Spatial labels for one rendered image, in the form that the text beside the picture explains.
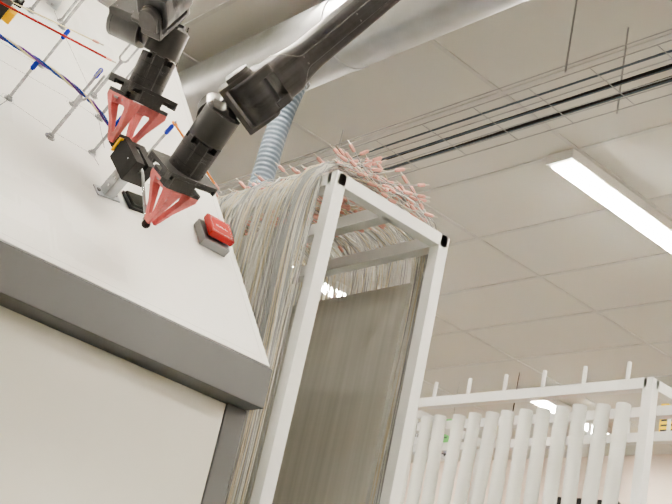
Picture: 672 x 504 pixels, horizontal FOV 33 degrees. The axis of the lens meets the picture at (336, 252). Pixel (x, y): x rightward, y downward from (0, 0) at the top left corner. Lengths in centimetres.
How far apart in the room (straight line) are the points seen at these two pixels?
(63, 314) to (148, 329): 14
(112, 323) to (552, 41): 378
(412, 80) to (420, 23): 114
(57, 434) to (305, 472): 113
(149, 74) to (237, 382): 50
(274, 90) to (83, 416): 54
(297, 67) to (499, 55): 366
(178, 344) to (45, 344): 19
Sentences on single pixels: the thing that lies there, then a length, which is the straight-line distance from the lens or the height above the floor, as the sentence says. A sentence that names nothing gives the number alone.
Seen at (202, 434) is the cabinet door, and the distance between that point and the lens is 175.
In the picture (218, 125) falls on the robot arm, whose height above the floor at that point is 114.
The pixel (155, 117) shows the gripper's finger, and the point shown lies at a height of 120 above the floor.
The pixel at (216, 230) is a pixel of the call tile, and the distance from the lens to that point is 194.
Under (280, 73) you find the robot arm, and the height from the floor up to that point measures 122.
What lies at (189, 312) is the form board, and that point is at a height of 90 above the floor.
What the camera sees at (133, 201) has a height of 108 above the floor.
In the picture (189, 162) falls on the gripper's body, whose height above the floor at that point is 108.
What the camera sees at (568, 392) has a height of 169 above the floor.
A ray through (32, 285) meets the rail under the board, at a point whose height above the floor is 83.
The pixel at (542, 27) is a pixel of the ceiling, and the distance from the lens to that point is 511.
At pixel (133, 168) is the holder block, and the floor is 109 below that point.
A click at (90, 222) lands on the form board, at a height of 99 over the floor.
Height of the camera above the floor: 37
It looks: 22 degrees up
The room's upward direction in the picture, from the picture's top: 13 degrees clockwise
